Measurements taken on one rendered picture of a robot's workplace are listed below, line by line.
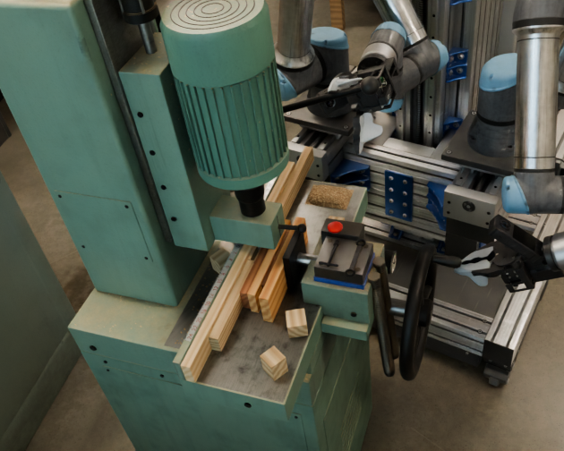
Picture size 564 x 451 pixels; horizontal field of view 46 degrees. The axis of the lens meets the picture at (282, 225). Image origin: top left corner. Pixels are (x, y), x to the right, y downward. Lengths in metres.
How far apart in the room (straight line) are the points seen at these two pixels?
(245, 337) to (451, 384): 1.13
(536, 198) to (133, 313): 0.89
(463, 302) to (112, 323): 1.17
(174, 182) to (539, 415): 1.45
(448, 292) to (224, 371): 1.16
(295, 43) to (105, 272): 0.73
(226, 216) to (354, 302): 0.31
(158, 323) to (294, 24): 0.79
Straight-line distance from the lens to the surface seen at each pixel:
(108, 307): 1.58
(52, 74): 1.20
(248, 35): 1.05
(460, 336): 2.17
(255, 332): 1.31
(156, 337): 1.49
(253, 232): 1.34
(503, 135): 1.78
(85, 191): 1.36
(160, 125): 1.20
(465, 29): 1.88
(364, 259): 1.27
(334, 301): 1.31
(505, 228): 1.36
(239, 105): 1.10
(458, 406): 2.26
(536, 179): 1.35
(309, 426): 1.50
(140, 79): 1.16
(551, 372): 2.38
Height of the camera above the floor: 1.93
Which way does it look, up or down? 43 degrees down
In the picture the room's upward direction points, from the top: 9 degrees counter-clockwise
